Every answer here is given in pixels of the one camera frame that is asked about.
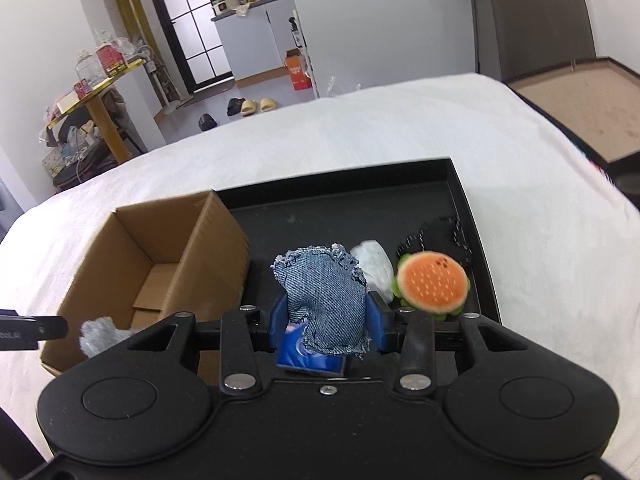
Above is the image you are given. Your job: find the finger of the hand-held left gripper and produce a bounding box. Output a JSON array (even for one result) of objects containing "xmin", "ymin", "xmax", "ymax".
[{"xmin": 0, "ymin": 310, "xmax": 69, "ymax": 352}]

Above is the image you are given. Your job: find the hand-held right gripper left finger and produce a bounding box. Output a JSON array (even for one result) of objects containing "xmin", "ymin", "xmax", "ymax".
[{"xmin": 112, "ymin": 294, "xmax": 292, "ymax": 397}]

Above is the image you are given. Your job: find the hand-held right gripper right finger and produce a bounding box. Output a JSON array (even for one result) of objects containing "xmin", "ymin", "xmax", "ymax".
[{"xmin": 367, "ymin": 294, "xmax": 533, "ymax": 395}]

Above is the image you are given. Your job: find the blue tissue packet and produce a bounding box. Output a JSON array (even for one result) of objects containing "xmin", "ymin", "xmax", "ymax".
[{"xmin": 276, "ymin": 324, "xmax": 349, "ymax": 376}]

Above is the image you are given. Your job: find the grey fluffy cloth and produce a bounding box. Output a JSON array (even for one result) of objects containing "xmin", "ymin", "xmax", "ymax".
[{"xmin": 79, "ymin": 316, "xmax": 146, "ymax": 359}]

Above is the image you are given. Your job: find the frayed denim cloth piece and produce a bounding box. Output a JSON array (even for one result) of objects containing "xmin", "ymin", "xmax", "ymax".
[{"xmin": 272, "ymin": 242, "xmax": 372, "ymax": 361}]

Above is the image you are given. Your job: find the white wad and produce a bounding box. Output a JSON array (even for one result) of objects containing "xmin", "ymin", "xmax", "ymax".
[{"xmin": 350, "ymin": 240, "xmax": 396, "ymax": 299}]

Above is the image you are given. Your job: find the burger plush toy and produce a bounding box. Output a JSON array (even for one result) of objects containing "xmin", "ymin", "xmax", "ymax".
[{"xmin": 391, "ymin": 251, "xmax": 473, "ymax": 322}]

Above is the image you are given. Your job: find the brown cardboard box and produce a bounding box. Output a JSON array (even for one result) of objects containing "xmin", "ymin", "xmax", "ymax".
[{"xmin": 40, "ymin": 190, "xmax": 251, "ymax": 378}]

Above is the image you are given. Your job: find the black pouch with white stitching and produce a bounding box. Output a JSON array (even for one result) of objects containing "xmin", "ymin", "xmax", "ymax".
[{"xmin": 397, "ymin": 216, "xmax": 472, "ymax": 266}]

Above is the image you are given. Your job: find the black tray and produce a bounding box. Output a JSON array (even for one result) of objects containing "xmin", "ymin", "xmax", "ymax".
[{"xmin": 212, "ymin": 157, "xmax": 502, "ymax": 357}]

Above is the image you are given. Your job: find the clutter pile under table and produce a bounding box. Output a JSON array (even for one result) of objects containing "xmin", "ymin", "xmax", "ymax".
[{"xmin": 39, "ymin": 87, "xmax": 132, "ymax": 192}]

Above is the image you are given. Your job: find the yellow wooden table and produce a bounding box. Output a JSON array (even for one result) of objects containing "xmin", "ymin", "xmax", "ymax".
[{"xmin": 46, "ymin": 57, "xmax": 151, "ymax": 164}]

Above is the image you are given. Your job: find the clear plastic bag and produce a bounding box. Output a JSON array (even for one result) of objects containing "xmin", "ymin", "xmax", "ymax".
[{"xmin": 324, "ymin": 75, "xmax": 364, "ymax": 99}]

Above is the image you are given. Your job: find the orange cardboard box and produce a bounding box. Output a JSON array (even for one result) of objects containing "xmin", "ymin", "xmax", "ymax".
[{"xmin": 284, "ymin": 49, "xmax": 312, "ymax": 92}]

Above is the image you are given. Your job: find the glass jar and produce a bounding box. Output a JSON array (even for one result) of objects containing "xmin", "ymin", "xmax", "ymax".
[{"xmin": 74, "ymin": 50, "xmax": 102, "ymax": 87}]

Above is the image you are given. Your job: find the red box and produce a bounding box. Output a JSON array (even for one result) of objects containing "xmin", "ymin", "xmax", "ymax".
[{"xmin": 96, "ymin": 44, "xmax": 127, "ymax": 74}]

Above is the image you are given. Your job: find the white cabinet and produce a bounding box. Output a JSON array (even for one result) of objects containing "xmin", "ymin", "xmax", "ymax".
[{"xmin": 211, "ymin": 0, "xmax": 302, "ymax": 87}]

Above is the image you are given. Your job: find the black framed glass door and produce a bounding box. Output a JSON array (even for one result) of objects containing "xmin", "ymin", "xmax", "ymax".
[{"xmin": 139, "ymin": 0, "xmax": 236, "ymax": 94}]

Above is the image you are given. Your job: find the brown headboard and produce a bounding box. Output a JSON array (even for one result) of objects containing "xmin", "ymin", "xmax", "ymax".
[{"xmin": 471, "ymin": 0, "xmax": 599, "ymax": 84}]

